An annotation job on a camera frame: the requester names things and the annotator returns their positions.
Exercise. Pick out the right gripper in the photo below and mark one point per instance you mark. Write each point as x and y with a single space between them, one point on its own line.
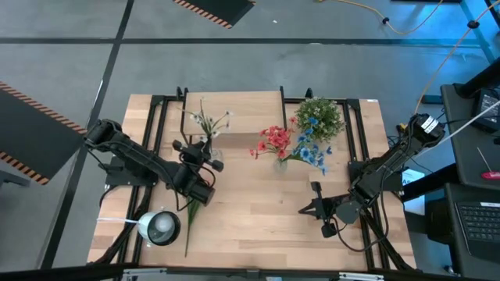
328 208

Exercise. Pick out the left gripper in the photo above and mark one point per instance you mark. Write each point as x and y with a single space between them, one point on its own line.
195 157

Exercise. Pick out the white artificial flower bunch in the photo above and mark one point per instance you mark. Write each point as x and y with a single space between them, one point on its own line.
209 125

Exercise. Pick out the flared narrow-neck glass vase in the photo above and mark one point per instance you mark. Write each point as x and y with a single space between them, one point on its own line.
280 167

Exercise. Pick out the blue artificial flower bunch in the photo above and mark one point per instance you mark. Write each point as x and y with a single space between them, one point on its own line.
305 152

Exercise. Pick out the orange-red artificial flower bunch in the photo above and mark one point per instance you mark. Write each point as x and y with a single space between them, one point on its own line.
276 137

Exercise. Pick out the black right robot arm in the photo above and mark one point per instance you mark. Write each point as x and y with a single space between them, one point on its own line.
390 156

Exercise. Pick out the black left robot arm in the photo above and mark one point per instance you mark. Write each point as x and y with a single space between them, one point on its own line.
136 156

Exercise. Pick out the ribbed glass jar vase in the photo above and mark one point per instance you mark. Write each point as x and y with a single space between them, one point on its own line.
217 155

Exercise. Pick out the white spotlight lamp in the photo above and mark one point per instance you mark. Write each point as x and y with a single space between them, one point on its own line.
158 228

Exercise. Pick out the green potted plant black pot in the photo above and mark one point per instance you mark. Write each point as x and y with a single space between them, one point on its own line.
324 113

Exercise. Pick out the black mat with striped edge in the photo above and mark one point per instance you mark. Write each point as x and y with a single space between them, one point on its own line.
35 132
218 9

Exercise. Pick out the black office desk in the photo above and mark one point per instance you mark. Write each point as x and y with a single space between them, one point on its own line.
453 253
461 156

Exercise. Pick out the black keyboard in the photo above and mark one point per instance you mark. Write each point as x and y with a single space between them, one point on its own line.
480 224

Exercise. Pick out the black crossbar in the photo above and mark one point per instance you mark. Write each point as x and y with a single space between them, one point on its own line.
78 273

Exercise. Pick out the black electronic device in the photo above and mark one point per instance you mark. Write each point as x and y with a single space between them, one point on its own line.
486 113

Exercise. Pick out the black metal rig frame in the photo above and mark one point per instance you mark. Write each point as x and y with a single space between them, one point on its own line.
158 100

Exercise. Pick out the silver metal bracket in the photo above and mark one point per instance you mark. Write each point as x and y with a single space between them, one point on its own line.
144 272
359 276

